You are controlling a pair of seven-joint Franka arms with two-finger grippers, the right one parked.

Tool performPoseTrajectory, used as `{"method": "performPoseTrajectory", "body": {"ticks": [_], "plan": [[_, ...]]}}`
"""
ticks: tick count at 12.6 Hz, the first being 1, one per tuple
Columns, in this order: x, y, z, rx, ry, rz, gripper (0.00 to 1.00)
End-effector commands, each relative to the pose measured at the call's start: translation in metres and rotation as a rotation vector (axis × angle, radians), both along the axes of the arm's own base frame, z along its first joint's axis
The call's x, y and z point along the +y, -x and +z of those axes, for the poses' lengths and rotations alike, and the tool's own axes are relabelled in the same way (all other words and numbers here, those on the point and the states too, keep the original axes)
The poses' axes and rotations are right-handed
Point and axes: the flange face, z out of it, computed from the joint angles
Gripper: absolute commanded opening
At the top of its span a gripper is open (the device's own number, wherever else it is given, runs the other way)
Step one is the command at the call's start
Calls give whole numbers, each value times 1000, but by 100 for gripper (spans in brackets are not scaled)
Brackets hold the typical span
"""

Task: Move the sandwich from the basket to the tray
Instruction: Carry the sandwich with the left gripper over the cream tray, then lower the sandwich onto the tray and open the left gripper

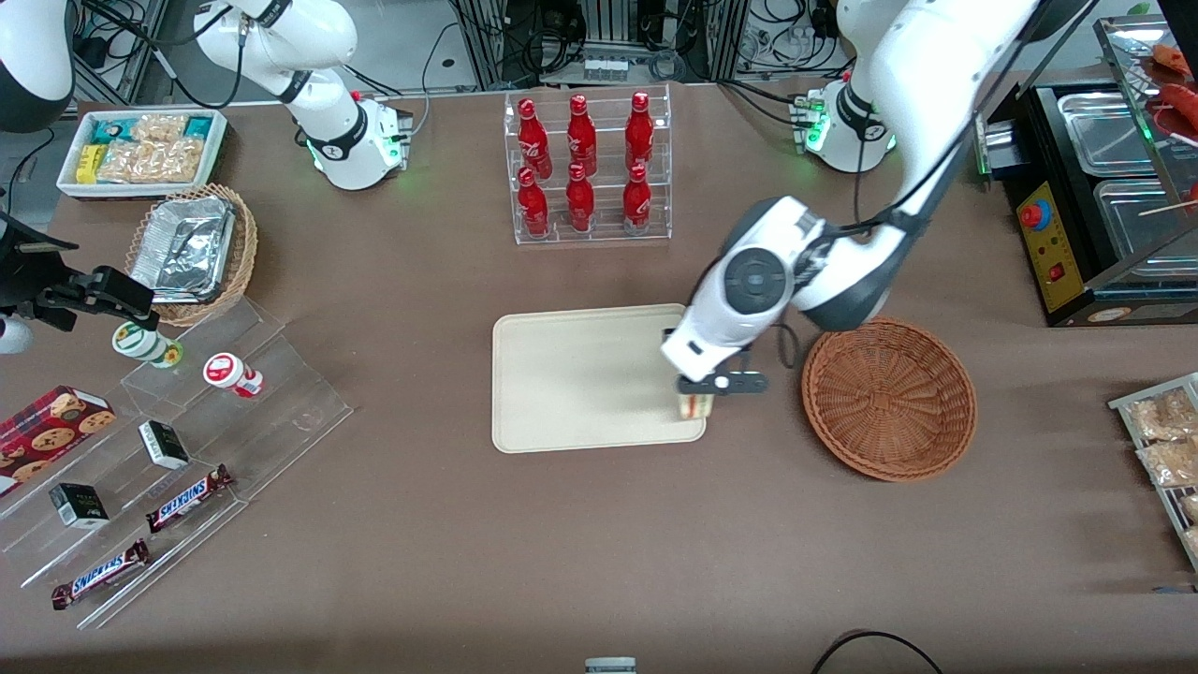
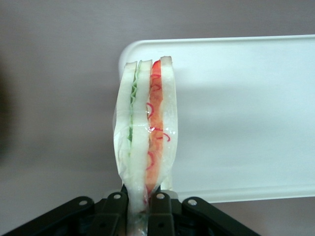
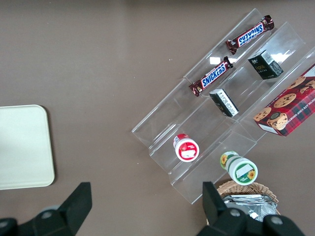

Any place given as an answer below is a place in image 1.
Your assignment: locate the small clear cracker bag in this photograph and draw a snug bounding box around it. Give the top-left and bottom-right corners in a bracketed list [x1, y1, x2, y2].
[129, 113, 190, 143]

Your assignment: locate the red plaid cookie box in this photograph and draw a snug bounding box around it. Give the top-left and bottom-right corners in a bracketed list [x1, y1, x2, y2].
[0, 385, 119, 498]

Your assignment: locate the white rectangular snack bin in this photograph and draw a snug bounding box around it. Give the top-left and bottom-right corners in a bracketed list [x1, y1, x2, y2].
[55, 108, 229, 200]

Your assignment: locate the green lid yogurt cup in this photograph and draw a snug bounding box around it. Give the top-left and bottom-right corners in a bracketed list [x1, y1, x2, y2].
[111, 320, 184, 370]

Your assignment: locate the clear acrylic stepped shelf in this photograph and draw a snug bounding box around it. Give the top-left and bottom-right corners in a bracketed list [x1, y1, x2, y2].
[0, 297, 356, 631]

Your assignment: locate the large clear cracker bag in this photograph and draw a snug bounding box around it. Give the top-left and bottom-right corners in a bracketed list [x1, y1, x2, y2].
[96, 138, 205, 185]

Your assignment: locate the Snickers chocolate bar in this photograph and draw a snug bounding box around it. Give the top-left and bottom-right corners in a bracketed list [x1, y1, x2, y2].
[51, 538, 153, 611]
[144, 464, 236, 535]

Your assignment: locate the red cola bottle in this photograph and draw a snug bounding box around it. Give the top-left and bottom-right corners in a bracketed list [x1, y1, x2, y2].
[517, 167, 551, 239]
[564, 163, 596, 234]
[566, 94, 599, 178]
[517, 97, 554, 180]
[624, 91, 655, 170]
[621, 164, 653, 236]

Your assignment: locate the steel warmer pan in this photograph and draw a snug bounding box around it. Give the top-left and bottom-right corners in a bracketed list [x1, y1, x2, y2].
[1056, 91, 1163, 179]
[1091, 177, 1198, 262]

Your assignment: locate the clear acrylic bottle rack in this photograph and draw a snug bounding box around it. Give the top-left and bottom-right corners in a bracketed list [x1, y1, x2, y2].
[504, 83, 674, 247]

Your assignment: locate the tray of packaged crackers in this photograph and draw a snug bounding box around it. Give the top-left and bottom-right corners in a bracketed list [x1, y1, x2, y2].
[1108, 372, 1198, 573]

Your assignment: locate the clear bag of snacks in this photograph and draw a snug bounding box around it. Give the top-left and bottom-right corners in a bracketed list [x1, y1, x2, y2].
[1126, 388, 1198, 443]
[1135, 439, 1198, 490]

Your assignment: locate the small black box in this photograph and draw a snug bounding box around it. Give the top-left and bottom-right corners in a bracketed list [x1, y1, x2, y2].
[138, 419, 192, 471]
[48, 482, 111, 531]

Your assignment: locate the red lid yogurt cup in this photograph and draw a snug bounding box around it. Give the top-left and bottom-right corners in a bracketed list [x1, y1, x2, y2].
[202, 351, 266, 400]

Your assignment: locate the round brown wicker basket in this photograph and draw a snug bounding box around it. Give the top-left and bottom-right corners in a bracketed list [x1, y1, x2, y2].
[800, 315, 979, 484]

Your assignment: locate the beige rectangular tray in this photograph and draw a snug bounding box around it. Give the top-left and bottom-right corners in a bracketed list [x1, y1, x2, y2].
[491, 302, 709, 456]

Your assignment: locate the black hot dog warmer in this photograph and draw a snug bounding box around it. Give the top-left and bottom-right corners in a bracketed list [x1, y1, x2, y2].
[972, 14, 1198, 330]

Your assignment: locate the black looped cable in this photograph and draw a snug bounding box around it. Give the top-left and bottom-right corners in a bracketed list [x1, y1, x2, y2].
[809, 629, 947, 674]

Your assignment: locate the stack of foil trays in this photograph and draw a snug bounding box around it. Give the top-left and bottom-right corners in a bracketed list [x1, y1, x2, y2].
[129, 195, 237, 304]

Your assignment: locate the tan wicker basket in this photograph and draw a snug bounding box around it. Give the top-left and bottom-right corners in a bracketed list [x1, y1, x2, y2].
[124, 183, 259, 328]

